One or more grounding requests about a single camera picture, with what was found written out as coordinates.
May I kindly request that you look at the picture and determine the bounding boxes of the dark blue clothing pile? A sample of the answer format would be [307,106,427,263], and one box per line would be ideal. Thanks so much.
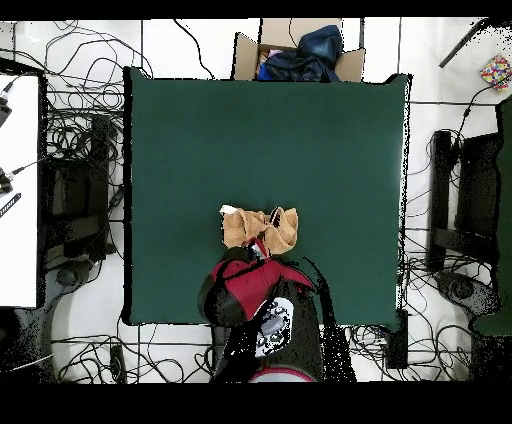
[257,24,345,83]

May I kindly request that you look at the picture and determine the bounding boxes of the black slotted strip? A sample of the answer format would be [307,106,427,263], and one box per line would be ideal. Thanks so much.
[0,192,22,219]

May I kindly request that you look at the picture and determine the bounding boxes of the black power strip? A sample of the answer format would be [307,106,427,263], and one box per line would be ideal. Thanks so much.
[108,343,128,383]

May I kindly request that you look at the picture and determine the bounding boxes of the single black cable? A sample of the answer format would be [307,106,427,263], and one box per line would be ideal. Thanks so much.
[172,17,217,80]

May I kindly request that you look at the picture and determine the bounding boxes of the black equipment frame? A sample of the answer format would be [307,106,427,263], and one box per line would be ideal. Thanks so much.
[39,113,117,265]

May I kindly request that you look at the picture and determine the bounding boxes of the multicoloured patterned item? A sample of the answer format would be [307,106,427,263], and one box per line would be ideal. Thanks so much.
[479,53,512,93]

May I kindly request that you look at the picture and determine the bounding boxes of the black round stand foot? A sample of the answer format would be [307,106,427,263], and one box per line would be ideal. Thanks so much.
[55,266,81,287]
[436,271,501,317]

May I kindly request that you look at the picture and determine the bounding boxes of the black cable tangle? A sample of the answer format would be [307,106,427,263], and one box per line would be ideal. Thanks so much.
[51,315,213,383]
[347,159,477,381]
[0,19,155,161]

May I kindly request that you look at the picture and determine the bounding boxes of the dark green table cloth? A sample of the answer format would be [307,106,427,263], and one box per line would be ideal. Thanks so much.
[123,66,411,327]

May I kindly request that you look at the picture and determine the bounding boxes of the brown cardboard box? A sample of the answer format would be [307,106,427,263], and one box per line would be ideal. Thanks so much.
[231,17,367,84]

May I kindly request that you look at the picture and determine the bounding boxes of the tan terry towel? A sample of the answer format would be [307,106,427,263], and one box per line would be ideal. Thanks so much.
[218,204,300,257]

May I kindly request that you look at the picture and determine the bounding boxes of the black cable with connector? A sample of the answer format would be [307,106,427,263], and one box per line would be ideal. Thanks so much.
[455,81,512,139]

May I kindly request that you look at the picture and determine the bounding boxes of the white side table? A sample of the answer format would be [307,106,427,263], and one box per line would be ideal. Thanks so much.
[0,73,41,309]

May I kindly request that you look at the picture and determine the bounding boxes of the green cloth side table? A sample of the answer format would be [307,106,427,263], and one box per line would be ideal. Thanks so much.
[473,93,512,337]

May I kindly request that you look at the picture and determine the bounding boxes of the thin black rod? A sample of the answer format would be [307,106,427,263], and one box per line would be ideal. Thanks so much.
[438,17,491,69]

